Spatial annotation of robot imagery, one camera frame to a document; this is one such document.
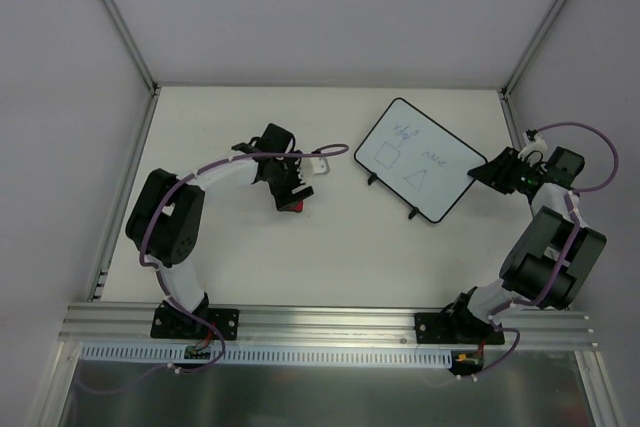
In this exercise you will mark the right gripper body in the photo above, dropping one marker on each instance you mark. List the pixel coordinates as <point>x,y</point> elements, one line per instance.
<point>503,173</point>

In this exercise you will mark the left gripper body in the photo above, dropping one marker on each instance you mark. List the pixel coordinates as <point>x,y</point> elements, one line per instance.
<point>288,195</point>

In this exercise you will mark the red whiteboard eraser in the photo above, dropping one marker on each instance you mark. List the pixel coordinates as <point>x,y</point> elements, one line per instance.
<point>298,207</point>

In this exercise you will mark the small black-framed whiteboard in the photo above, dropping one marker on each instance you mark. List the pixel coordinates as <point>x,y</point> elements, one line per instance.
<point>419,160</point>

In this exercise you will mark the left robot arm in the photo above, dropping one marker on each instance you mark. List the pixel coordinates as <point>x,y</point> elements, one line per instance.
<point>165,220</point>

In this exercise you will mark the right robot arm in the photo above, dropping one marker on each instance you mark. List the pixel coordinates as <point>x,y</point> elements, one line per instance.
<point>553,257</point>

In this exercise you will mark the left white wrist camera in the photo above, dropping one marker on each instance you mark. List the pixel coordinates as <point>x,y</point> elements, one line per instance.
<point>312,165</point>

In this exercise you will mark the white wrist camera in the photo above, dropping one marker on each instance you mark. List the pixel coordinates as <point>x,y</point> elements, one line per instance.
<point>533,143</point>
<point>312,165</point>

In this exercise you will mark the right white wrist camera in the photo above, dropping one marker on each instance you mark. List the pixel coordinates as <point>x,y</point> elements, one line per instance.
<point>533,143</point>

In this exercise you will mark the wire whiteboard stand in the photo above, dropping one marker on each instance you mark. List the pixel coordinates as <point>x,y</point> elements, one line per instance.
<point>392,192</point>

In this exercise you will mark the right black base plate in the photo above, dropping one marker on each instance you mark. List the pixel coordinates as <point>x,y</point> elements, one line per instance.
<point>446,328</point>

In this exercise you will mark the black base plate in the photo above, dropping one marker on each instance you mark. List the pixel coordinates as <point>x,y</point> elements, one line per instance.
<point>446,328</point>
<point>169,323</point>

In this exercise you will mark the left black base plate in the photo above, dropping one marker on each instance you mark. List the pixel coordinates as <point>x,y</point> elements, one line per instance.
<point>169,323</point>

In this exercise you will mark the right aluminium frame post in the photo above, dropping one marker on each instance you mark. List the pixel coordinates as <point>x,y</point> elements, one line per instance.
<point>541,32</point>

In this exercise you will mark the aluminium frame post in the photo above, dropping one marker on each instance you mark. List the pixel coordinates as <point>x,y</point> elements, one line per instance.
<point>122,29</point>
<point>541,32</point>

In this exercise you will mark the white slotted cable duct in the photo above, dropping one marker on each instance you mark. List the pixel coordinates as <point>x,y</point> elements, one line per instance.
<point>269,355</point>

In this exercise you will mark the left aluminium frame post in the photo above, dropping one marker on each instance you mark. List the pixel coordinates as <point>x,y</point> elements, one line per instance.
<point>122,29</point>

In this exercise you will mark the aluminium mounting rail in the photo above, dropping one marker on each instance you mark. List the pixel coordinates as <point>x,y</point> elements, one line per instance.
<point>326,327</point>

